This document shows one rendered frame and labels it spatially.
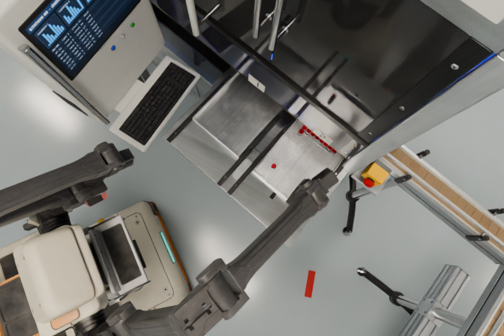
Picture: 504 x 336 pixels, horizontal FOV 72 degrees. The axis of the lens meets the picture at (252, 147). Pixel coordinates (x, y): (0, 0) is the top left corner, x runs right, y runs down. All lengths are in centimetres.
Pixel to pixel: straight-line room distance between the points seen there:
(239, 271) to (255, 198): 66
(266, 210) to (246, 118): 40
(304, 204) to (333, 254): 147
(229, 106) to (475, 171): 191
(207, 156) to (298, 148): 39
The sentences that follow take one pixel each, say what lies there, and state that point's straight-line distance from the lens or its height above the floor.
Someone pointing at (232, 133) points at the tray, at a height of 88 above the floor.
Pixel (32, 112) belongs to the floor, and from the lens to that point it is 284.
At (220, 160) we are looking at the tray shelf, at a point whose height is 88.
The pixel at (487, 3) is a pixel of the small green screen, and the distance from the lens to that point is 66.
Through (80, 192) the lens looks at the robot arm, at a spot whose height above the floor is 127.
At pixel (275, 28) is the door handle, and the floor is 154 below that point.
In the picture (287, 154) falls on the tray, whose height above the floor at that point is 88.
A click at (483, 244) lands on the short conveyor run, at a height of 92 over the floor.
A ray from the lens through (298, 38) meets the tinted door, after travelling 102.
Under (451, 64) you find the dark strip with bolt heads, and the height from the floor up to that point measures 172.
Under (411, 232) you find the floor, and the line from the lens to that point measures 258.
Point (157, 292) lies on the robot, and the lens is 209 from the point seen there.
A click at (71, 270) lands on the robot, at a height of 135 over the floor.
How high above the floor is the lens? 231
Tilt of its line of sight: 75 degrees down
